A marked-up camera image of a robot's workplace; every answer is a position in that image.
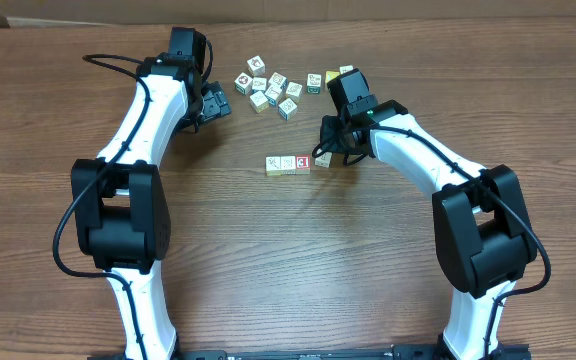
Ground red e block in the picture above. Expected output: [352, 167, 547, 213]
[314, 152, 332, 168]
[295, 155, 311, 175]

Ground red E block front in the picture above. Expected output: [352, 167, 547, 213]
[295, 155, 311, 175]

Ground yellow top picture block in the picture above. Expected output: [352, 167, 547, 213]
[280, 156, 297, 175]

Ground plain wooden picture block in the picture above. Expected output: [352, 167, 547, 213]
[265, 156, 282, 176]

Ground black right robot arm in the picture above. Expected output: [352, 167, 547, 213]
[312, 69, 551, 359]

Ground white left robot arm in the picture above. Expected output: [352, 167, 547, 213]
[53, 27, 231, 359]

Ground far left cluster block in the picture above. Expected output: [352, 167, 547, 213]
[234, 72, 253, 95]

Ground yellow G letter block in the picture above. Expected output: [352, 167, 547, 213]
[249, 91, 269, 113]

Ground small rear centre block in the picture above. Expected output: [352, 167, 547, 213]
[251, 77, 268, 93]

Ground far rear cluster block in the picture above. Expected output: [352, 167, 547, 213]
[247, 55, 266, 77]

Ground green B letter block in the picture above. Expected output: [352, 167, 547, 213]
[306, 73, 322, 94]

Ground blue edged centre block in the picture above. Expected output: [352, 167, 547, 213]
[264, 85, 283, 106]

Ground blue edged block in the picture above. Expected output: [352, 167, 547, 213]
[264, 85, 283, 106]
[269, 72, 288, 89]

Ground yellow top hand block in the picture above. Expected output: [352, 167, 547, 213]
[325, 71, 340, 83]

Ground red number 3 block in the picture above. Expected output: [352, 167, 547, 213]
[339, 65, 354, 74]

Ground blue edged rear block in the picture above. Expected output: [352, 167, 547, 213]
[269, 72, 288, 89]

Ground brown cardboard backdrop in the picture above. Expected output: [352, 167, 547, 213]
[0, 0, 576, 27]

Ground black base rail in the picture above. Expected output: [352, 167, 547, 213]
[87, 342, 533, 360]

